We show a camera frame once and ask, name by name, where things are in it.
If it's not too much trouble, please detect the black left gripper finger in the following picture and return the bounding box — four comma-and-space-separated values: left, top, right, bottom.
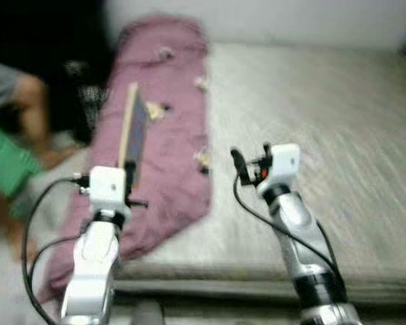
123, 160, 138, 204

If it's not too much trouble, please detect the colourful children's book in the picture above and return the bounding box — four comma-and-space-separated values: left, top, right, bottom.
117, 83, 152, 190

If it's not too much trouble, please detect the purple cartoon print blanket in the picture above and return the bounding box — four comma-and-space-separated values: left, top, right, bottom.
37, 15, 212, 302

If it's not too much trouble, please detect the white patterned quilted mattress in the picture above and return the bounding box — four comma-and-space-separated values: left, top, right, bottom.
115, 42, 406, 305

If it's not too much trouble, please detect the black bag with white print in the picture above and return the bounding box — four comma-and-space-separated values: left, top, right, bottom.
64, 60, 112, 143

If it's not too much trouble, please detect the green plastic stool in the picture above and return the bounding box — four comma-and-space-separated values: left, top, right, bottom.
0, 122, 45, 217

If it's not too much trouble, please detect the person in pink shirt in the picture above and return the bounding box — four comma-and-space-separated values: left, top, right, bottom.
0, 60, 51, 261

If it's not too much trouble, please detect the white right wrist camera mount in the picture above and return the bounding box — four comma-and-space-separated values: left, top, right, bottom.
271, 144, 302, 187

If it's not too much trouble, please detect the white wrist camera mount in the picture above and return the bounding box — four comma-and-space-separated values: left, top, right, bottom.
88, 166, 128, 212
271, 144, 302, 187

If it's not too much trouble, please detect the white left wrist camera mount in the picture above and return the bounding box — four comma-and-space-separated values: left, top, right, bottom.
88, 166, 128, 212

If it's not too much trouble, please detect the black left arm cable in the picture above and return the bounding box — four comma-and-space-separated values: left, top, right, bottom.
22, 175, 92, 325

